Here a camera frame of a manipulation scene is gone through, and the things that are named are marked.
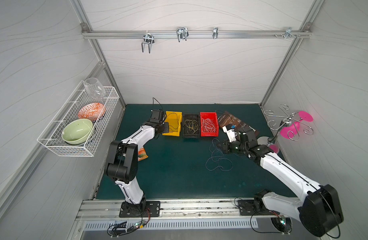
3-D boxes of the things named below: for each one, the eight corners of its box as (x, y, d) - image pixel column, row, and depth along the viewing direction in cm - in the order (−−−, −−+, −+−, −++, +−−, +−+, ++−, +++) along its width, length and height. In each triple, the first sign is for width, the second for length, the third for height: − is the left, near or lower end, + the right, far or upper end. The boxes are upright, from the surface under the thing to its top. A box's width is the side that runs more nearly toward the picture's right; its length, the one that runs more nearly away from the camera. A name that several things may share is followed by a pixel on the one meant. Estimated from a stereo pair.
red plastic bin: (200, 138, 103) (201, 132, 97) (199, 118, 114) (200, 112, 108) (218, 138, 103) (220, 132, 97) (215, 118, 114) (216, 112, 108)
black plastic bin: (182, 139, 102) (182, 132, 96) (183, 117, 115) (182, 110, 109) (200, 139, 102) (200, 132, 96) (198, 117, 115) (199, 110, 109)
